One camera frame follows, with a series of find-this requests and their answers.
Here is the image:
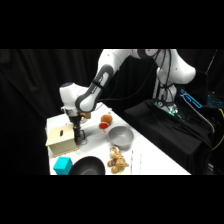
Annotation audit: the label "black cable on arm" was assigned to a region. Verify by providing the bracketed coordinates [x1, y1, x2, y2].
[98, 49, 161, 105]

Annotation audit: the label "black bowl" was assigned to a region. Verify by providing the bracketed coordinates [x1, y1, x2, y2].
[68, 155, 107, 176]

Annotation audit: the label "yellow cable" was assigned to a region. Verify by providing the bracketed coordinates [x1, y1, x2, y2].
[211, 108, 224, 152]

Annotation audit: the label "blue-lit device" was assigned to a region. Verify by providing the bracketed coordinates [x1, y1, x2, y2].
[179, 87, 204, 110]

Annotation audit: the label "light wooden drawer cabinet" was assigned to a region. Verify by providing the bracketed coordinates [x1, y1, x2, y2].
[45, 124, 80, 158]

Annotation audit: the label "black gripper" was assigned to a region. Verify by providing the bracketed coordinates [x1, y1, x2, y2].
[68, 111, 86, 144]

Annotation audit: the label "teal toy block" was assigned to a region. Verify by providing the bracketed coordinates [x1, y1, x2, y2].
[52, 156, 74, 176]

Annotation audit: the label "grey bowl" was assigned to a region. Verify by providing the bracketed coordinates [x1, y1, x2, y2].
[107, 125, 135, 150]

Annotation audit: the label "black curtain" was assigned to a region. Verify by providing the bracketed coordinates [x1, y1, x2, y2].
[0, 49, 224, 176]

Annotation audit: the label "black cloth-covered robot stand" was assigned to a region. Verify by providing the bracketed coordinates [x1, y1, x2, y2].
[123, 98, 214, 176]

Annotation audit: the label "metal tongs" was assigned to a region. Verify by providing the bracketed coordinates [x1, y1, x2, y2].
[129, 149, 144, 175]

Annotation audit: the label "tiger plush toy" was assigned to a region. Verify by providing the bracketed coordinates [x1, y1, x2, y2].
[106, 145, 130, 175]

